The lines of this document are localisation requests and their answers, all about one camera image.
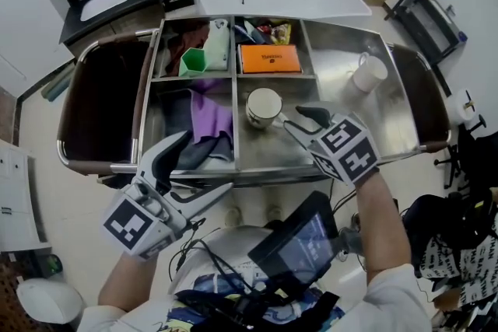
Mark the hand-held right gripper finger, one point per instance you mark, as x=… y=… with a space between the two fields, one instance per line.
x=301 y=134
x=317 y=114

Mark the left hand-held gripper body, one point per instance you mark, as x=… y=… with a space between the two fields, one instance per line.
x=132 y=225

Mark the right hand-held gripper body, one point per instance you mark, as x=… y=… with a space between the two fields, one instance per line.
x=346 y=151

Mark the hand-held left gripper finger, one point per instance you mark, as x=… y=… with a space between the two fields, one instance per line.
x=161 y=167
x=202 y=202

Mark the white leaf-print mug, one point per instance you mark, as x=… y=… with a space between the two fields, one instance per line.
x=260 y=116

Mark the dark grey cloth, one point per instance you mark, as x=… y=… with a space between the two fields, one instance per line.
x=218 y=151

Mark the stainless steel cart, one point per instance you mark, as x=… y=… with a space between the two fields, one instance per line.
x=393 y=120

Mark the plain white mug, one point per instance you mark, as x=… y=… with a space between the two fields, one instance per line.
x=369 y=77

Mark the purple cloth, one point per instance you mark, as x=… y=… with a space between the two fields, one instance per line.
x=210 y=116

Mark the orange box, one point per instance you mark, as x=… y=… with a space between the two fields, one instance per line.
x=270 y=58

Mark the yellow snack packet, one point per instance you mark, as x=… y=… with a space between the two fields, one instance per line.
x=281 y=34

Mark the red snack packet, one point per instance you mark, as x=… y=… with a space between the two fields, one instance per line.
x=264 y=29

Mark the green hexagonal cup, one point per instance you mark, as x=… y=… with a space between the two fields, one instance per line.
x=192 y=64

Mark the blue snack packet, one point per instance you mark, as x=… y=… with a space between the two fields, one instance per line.
x=243 y=34

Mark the white plastic bag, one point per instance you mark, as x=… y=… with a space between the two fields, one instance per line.
x=217 y=50

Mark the maroon cloth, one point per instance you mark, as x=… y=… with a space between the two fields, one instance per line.
x=190 y=39

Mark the person's left forearm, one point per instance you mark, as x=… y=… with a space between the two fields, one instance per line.
x=124 y=284

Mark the person's right forearm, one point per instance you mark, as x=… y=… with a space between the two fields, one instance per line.
x=383 y=229

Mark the person's left shoe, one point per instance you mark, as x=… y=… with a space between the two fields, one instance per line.
x=233 y=216

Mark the person's shoe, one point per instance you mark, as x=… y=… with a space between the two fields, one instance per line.
x=275 y=213
x=233 y=216

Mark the person's right shoe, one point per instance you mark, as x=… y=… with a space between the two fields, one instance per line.
x=275 y=213

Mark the black chest harness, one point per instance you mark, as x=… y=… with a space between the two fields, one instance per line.
x=233 y=307

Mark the black chest monitor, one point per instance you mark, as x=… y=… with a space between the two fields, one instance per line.
x=303 y=252

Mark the white rounded bin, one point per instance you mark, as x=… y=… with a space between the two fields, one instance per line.
x=48 y=301

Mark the white cabinet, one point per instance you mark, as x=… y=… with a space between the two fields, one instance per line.
x=19 y=206

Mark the white trash bin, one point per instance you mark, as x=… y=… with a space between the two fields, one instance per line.
x=459 y=109

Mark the black office chair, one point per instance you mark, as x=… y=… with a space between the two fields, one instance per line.
x=474 y=151

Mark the green rolled mat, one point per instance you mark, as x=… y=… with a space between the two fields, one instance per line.
x=57 y=84

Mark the black console table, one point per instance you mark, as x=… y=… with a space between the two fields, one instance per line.
x=428 y=23

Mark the black vanity cabinet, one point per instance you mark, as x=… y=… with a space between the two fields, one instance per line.
x=116 y=19

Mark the person's white printed shirt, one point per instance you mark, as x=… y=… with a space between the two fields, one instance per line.
x=393 y=303

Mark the small blue container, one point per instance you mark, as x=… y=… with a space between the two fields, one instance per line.
x=461 y=35

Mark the white basin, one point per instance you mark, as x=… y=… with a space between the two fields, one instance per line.
x=107 y=2

